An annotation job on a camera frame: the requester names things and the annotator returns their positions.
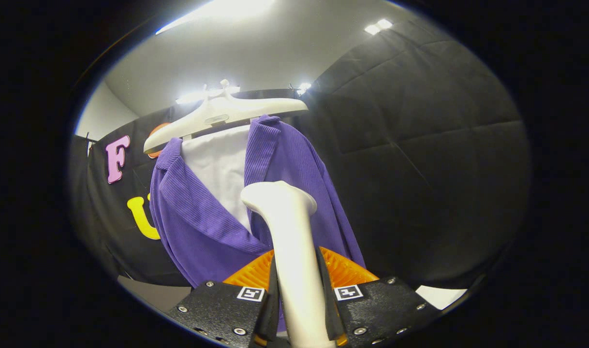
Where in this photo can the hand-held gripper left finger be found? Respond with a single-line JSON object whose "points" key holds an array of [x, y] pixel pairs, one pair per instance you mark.
{"points": [[217, 309]]}

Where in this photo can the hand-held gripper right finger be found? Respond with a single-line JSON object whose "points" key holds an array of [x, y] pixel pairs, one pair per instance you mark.
{"points": [[381, 309]]}

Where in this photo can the white plastic clothes hanger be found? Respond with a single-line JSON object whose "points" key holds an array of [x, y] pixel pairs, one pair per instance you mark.
{"points": [[227, 111]]}

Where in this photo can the grey cabinet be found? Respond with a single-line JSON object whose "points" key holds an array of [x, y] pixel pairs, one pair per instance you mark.
{"points": [[159, 295]]}

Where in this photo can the white cloth panel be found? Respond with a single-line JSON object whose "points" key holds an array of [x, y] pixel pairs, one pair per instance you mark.
{"points": [[217, 164]]}

